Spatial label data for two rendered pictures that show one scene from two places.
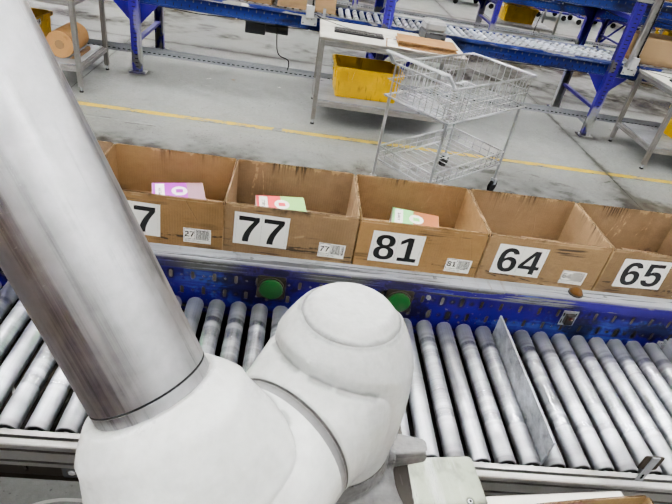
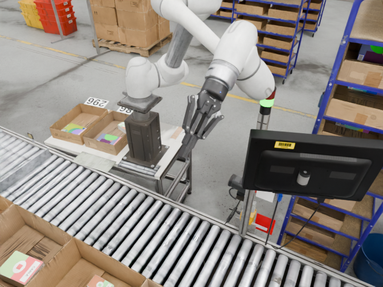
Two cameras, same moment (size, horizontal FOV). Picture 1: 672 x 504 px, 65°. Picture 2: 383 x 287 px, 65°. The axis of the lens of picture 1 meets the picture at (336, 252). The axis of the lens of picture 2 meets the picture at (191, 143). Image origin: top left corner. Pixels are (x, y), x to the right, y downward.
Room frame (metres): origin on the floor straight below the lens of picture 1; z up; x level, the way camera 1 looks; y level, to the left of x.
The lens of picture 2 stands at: (1.59, 1.20, 2.19)
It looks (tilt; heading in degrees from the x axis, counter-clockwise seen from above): 39 degrees down; 216
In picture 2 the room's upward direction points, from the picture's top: straight up
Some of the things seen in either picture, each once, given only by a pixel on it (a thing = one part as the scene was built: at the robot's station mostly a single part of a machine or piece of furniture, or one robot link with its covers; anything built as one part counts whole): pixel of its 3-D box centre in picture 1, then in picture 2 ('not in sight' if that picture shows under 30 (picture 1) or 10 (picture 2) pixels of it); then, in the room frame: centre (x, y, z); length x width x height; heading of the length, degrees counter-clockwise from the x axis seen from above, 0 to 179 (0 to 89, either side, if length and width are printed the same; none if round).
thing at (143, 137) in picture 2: not in sight; (143, 135); (0.44, -0.04, 0.91); 0.26 x 0.26 x 0.33; 13
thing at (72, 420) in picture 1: (102, 355); (165, 246); (0.93, 0.55, 0.72); 0.52 x 0.05 x 0.05; 7
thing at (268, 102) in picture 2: not in sight; (267, 96); (0.62, 0.86, 1.62); 0.05 x 0.05 x 0.06
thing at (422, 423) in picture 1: (414, 382); (55, 191); (1.04, -0.28, 0.72); 0.52 x 0.05 x 0.05; 7
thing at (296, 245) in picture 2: not in sight; (309, 229); (-0.08, 1.14, 0.19); 0.40 x 0.30 x 0.10; 9
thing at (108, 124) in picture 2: not in sight; (114, 131); (0.43, -0.37, 0.80); 0.38 x 0.28 x 0.10; 12
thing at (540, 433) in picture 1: (518, 382); (23, 172); (1.08, -0.57, 0.76); 0.46 x 0.01 x 0.09; 7
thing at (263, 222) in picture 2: not in sight; (259, 222); (0.59, 0.93, 0.85); 0.16 x 0.01 x 0.13; 97
